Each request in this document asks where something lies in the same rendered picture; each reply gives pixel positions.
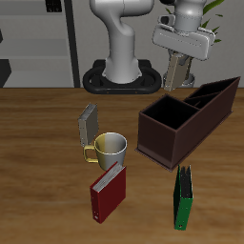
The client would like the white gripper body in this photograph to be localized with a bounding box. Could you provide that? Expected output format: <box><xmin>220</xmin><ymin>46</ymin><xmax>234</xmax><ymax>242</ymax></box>
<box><xmin>151</xmin><ymin>24</ymin><xmax>216</xmax><ymax>62</ymax></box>

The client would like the small black box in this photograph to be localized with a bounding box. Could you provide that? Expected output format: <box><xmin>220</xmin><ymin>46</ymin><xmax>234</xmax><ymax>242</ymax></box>
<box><xmin>45</xmin><ymin>0</ymin><xmax>63</xmax><ymax>13</ymax></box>

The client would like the green pot plant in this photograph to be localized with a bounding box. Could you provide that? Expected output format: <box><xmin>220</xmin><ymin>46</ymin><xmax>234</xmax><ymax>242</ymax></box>
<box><xmin>162</xmin><ymin>0</ymin><xmax>227</xmax><ymax>91</ymax></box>

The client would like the grey shelf unit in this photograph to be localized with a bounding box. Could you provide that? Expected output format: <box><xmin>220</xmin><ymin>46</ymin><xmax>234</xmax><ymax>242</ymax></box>
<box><xmin>0</xmin><ymin>0</ymin><xmax>81</xmax><ymax>89</ymax></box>

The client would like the red book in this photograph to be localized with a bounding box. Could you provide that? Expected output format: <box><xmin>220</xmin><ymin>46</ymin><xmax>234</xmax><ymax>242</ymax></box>
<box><xmin>89</xmin><ymin>161</ymin><xmax>128</xmax><ymax>225</ymax></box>

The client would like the green book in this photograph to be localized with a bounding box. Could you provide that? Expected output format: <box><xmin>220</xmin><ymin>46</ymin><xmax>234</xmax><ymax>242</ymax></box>
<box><xmin>173</xmin><ymin>163</ymin><xmax>194</xmax><ymax>232</ymax></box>

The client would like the yellow and white mug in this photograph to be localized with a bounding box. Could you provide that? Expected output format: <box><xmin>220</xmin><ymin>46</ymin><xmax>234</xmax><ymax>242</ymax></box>
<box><xmin>83</xmin><ymin>132</ymin><xmax>129</xmax><ymax>172</ymax></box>

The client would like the black angular object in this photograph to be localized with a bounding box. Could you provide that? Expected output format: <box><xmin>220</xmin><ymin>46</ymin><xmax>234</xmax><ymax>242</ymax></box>
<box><xmin>0</xmin><ymin>58</ymin><xmax>12</xmax><ymax>89</ymax></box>

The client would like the dark brown desk caddy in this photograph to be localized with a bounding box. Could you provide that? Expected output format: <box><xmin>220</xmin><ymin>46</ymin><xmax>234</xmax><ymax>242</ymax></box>
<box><xmin>135</xmin><ymin>75</ymin><xmax>242</xmax><ymax>173</ymax></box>

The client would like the flat black base plate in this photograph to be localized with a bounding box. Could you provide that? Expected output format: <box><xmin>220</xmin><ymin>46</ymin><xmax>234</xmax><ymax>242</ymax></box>
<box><xmin>82</xmin><ymin>58</ymin><xmax>163</xmax><ymax>95</ymax></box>

